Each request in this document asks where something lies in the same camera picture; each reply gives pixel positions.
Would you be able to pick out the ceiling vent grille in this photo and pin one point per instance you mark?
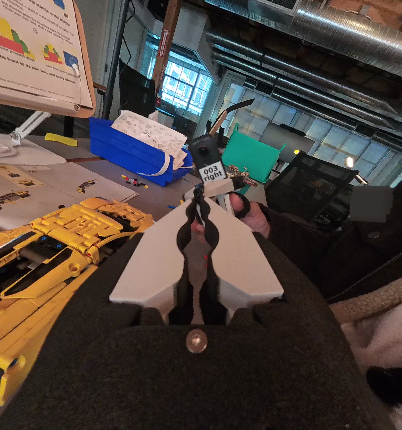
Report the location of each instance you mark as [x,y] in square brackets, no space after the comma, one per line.
[285,3]

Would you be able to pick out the blue plastic bin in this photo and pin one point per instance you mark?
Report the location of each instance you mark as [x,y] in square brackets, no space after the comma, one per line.
[120,151]

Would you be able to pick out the silver ventilation duct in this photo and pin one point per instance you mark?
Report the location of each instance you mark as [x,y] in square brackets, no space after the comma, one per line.
[355,40]

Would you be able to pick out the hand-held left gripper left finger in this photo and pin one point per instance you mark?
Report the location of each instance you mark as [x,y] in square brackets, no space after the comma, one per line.
[147,268]

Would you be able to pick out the printed instruction sheet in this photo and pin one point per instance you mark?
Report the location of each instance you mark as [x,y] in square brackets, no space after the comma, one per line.
[29,50]

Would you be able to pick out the black mesh chair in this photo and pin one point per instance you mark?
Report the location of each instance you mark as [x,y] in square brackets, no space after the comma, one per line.
[308,188]

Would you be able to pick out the paned window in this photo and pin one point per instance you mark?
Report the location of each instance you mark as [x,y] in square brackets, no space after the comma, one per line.
[184,87]

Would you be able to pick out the open instruction booklet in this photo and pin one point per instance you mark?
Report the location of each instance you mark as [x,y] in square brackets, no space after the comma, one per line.
[53,188]

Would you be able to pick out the red brick pin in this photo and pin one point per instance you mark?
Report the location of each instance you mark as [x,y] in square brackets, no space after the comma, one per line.
[205,260]

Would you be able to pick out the black pole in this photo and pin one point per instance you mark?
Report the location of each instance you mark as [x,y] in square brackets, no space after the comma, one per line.
[115,57]

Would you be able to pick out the teal bag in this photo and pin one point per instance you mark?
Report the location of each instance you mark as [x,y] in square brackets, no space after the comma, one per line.
[251,154]

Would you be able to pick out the patterned paper bag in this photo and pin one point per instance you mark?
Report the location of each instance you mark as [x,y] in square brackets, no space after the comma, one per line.
[150,134]

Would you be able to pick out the yellow tape strip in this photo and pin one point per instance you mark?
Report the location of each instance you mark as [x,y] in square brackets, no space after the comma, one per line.
[60,138]

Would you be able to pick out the black monitor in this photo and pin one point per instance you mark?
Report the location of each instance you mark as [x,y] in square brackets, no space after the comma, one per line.
[137,90]

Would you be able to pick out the yellow toy brick car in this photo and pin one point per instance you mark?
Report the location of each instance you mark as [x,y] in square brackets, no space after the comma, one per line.
[53,252]

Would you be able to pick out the scattered coloured brick pieces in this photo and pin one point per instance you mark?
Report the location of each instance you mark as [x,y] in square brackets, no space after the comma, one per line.
[134,181]

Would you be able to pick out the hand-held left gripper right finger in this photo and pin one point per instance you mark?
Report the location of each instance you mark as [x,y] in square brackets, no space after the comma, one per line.
[244,265]

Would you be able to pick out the grey wall screen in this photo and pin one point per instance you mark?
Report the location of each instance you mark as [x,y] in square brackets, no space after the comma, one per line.
[285,137]

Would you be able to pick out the black brick connector piece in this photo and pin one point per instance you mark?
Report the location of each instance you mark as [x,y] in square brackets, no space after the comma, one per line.
[198,193]

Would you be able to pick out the wooden post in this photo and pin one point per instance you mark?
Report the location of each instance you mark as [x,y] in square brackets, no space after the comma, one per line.
[165,43]

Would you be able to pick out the ribbed metal pipes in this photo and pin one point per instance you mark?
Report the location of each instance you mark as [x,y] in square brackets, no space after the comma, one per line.
[288,77]

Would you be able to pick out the person's fleece-lined jacket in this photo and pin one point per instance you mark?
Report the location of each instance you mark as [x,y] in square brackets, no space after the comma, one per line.
[372,285]

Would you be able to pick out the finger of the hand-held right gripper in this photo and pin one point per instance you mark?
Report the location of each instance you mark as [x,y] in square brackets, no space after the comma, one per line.
[221,188]
[192,195]

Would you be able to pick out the small brick model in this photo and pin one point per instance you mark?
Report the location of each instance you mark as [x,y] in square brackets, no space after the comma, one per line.
[241,174]

